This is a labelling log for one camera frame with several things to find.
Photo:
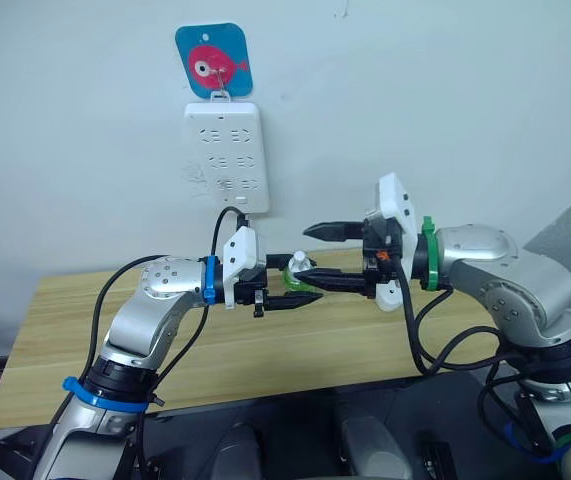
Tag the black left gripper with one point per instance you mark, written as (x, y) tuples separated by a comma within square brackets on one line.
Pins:
[(250, 292)]

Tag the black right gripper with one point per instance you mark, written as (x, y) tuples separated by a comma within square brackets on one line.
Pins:
[(382, 250)]

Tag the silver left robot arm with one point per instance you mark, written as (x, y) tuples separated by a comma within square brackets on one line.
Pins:
[(135, 320)]

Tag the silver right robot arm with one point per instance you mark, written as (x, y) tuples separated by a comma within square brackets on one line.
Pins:
[(495, 265)]

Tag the blue forearm zip tie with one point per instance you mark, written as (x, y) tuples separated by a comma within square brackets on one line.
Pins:
[(100, 400)]

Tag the green liquid bottle white cap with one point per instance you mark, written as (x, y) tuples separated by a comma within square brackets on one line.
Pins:
[(297, 261)]

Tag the dark grey rounded shape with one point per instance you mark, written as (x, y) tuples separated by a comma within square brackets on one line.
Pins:
[(372, 440), (237, 452)]

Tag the blue hook card pink fish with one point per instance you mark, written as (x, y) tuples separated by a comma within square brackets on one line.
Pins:
[(215, 50)]

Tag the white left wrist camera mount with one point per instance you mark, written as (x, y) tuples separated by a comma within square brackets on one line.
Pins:
[(242, 247)]

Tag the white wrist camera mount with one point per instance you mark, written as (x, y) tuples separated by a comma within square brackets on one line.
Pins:
[(242, 247), (392, 200)]

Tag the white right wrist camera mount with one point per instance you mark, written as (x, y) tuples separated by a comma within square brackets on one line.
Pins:
[(392, 200)]

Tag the white wall power strip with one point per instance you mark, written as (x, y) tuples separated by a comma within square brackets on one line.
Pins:
[(227, 155)]

